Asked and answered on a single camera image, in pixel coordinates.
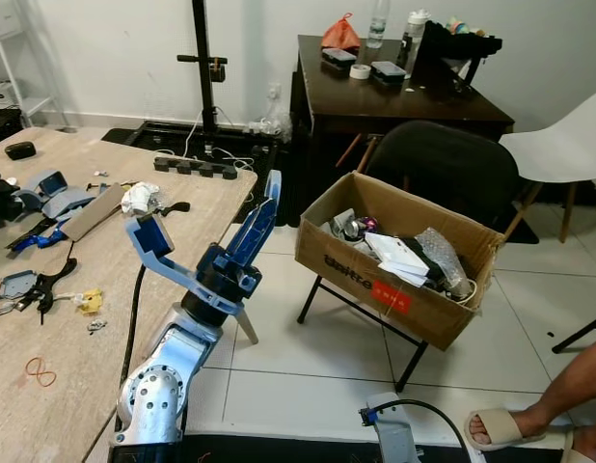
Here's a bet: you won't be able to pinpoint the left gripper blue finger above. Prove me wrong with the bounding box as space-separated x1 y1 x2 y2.
226 198 271 269
252 171 284 267

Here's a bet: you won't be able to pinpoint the brown cardboard box rubbish bin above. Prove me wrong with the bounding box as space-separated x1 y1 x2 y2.
295 172 506 350

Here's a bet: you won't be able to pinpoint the grey table leg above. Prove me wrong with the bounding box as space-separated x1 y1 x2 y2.
234 303 261 346

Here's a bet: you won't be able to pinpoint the small black tool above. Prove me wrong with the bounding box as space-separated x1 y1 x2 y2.
155 201 192 217

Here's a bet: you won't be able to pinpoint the white power plugs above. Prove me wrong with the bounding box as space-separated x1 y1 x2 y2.
250 85 290 136

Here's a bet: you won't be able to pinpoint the black power strip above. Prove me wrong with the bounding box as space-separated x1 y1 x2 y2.
153 154 239 181

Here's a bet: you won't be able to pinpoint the crumpled white tissue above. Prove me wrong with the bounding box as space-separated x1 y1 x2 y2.
121 181 162 215

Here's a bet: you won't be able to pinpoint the black folding stand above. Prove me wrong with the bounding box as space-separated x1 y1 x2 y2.
298 275 430 393

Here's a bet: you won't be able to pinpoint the white paper sheet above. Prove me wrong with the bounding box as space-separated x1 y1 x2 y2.
364 232 432 288

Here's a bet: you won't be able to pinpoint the yellow crumpled scrap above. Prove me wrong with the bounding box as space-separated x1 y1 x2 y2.
76 288 104 315

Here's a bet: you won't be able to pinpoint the black pole stand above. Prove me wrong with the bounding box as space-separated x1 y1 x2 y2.
177 0 229 155

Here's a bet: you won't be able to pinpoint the dark wooden desk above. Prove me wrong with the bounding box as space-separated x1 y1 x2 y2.
290 36 516 209

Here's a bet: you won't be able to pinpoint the brown cardboard piece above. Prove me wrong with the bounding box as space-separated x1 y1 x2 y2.
59 183 127 242

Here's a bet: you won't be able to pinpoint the black flat case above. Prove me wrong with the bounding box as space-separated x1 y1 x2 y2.
371 61 407 84
321 47 357 68

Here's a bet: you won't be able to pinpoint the orange plastic bag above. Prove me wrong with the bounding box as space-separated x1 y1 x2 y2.
320 13 362 52

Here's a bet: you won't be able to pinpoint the black chair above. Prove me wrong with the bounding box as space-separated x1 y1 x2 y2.
361 121 522 242

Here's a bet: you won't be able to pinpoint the black pliers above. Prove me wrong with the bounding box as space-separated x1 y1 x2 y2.
18 257 79 315

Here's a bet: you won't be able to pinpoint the blue grey gripper part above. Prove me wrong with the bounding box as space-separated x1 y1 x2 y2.
18 170 96 221

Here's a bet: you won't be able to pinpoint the black floor mat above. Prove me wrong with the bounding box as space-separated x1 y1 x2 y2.
177 432 569 463

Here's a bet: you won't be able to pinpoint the clear water bottle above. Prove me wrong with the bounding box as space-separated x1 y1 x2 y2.
366 0 390 49

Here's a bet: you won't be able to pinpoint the white capped bottle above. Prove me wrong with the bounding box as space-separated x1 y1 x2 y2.
399 10 432 68

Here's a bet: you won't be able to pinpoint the red rubber band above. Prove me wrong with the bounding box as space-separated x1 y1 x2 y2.
24 357 58 389

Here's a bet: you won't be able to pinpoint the grey plastic part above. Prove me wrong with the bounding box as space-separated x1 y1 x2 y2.
0 270 39 302

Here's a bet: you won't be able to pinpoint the black desktop rack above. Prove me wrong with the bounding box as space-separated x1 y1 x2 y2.
414 19 503 97

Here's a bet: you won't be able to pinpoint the black device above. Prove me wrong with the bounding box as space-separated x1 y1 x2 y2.
0 169 25 225

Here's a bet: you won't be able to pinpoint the small black oval case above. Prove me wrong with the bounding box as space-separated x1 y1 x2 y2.
4 141 37 161

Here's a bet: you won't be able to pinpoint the black furniture leg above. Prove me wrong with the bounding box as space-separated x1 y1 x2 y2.
552 313 596 354

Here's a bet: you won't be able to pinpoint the person's bare leg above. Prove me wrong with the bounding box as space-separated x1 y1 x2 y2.
469 338 596 460

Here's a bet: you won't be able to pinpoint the white plastic chair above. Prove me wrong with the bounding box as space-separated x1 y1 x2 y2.
499 89 596 244

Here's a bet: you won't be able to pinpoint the white shelf rack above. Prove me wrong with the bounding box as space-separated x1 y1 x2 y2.
0 0 58 126

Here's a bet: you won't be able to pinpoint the beige sandal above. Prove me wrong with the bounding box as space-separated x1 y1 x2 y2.
464 408 548 452
563 429 596 463

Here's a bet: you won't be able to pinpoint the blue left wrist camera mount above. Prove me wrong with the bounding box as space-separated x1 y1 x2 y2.
124 212 247 315

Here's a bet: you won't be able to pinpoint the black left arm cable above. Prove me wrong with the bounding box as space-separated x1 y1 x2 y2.
115 264 150 435

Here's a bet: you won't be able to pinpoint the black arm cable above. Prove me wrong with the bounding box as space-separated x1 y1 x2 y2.
375 398 473 454
115 264 150 435

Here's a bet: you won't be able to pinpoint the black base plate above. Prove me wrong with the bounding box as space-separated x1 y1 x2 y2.
103 121 280 171

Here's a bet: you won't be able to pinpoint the blue handled tool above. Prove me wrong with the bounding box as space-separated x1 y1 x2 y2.
7 228 66 254

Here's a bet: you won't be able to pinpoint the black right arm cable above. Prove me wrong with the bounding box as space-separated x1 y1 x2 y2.
375 398 473 454

